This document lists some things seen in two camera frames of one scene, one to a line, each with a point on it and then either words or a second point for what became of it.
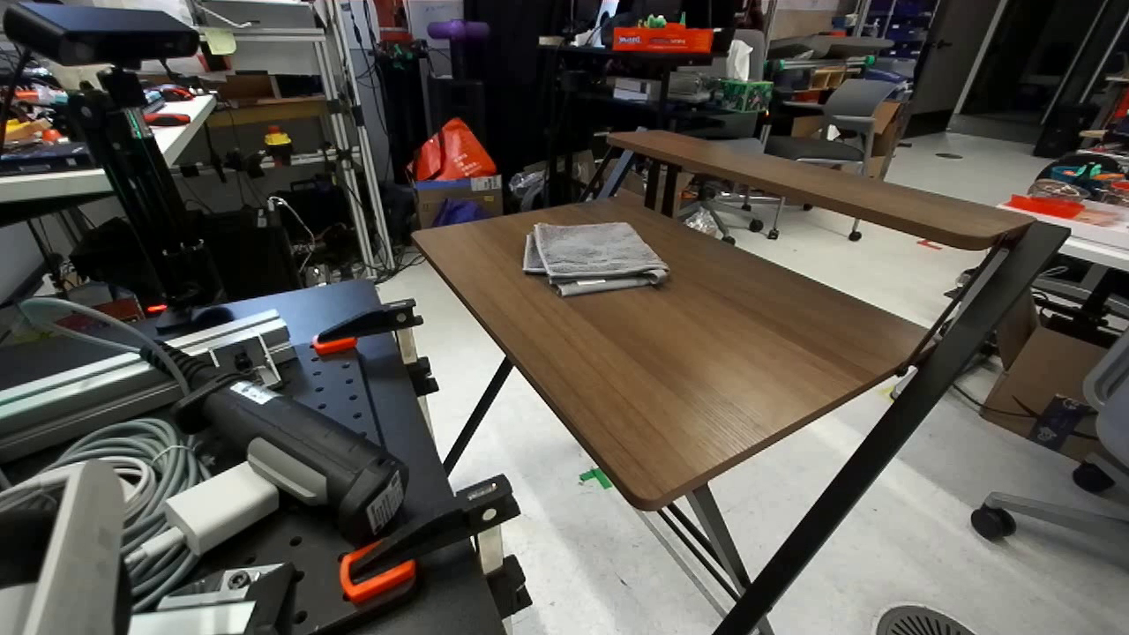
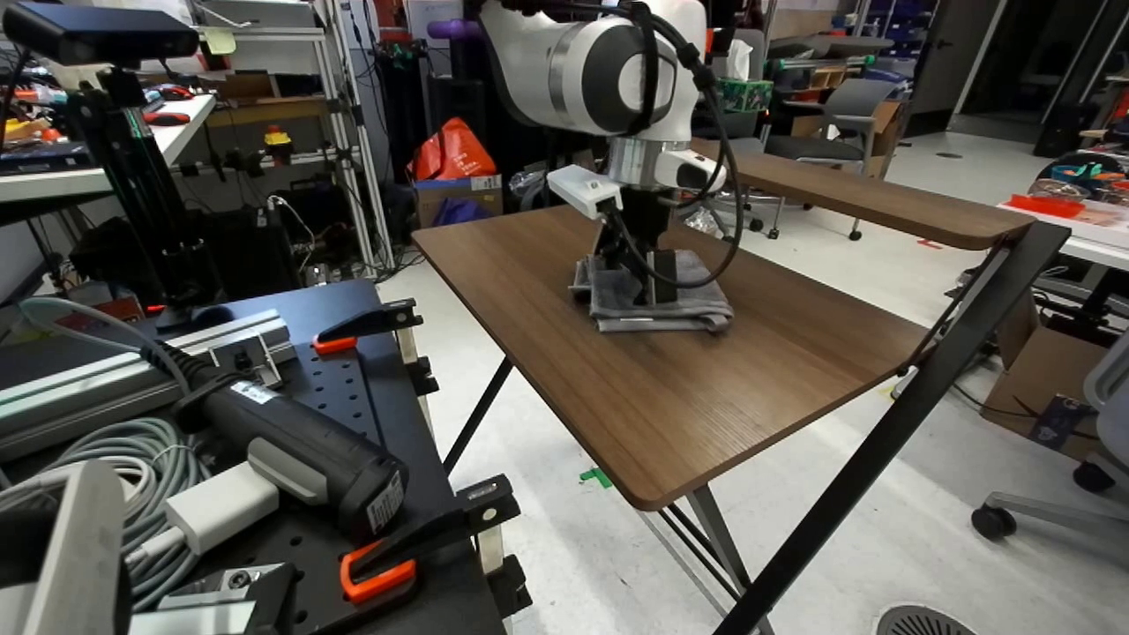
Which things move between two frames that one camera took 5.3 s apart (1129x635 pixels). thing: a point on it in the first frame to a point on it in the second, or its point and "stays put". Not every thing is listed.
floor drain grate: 913,619 stays put
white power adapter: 224,507 stays put
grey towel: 593,257 to 686,299
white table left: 170,119 stays put
